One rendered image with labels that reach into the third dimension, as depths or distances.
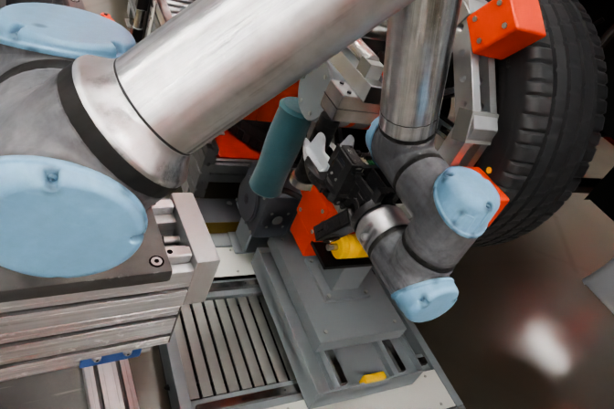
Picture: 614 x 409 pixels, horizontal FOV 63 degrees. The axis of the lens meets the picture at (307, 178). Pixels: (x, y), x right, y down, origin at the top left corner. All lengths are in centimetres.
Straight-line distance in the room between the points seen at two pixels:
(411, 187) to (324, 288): 90
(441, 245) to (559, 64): 48
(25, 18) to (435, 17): 38
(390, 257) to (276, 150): 60
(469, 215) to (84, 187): 40
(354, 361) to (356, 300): 17
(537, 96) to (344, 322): 82
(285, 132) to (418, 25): 66
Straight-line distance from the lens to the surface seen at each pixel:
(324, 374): 142
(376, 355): 154
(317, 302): 145
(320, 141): 79
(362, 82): 79
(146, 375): 146
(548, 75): 95
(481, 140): 91
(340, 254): 118
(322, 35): 34
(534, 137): 93
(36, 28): 47
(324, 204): 119
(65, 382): 120
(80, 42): 46
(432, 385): 168
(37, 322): 68
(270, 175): 123
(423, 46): 56
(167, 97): 34
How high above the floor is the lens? 126
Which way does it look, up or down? 33 degrees down
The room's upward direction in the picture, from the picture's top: 25 degrees clockwise
